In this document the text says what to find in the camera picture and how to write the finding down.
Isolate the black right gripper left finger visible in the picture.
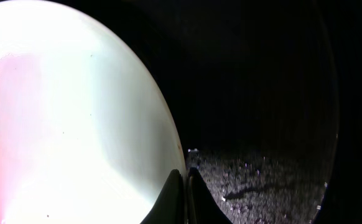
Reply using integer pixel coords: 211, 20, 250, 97
141, 169, 184, 224

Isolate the black round tray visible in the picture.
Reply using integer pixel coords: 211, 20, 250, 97
118, 0, 362, 224

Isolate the light green plate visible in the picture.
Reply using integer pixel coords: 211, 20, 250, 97
0, 1, 186, 223

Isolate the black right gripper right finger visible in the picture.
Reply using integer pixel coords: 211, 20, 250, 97
187, 167, 232, 224

